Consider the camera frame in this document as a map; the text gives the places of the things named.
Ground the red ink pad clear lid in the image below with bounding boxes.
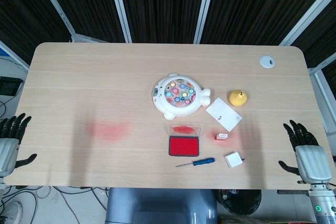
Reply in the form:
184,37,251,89
167,125,202,157

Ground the blue handle screwdriver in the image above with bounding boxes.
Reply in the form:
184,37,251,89
175,157,215,168

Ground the white paper card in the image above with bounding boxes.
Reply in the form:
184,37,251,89
205,97,242,132

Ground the yellow pear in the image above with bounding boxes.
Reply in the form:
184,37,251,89
229,89,249,108

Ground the white round cable grommet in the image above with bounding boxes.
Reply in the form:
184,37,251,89
259,55,277,69

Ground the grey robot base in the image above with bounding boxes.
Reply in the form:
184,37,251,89
106,187,218,224

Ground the white fishing game toy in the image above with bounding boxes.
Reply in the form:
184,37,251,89
151,73,212,120

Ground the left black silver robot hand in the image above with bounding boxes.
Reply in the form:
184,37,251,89
0,113,38,177

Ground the white power adapter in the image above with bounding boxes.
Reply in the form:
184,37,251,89
224,151,246,169

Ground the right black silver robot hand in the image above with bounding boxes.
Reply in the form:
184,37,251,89
278,120,333,184

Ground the black trash bin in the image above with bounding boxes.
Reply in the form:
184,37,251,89
217,189,263,216

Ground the black screen device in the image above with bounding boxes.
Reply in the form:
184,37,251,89
0,76,24,97

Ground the white partition frame post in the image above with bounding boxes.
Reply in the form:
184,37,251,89
278,0,336,47
33,0,77,42
107,0,132,43
194,0,217,44

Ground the black floor cable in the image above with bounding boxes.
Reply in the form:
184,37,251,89
54,186,74,224

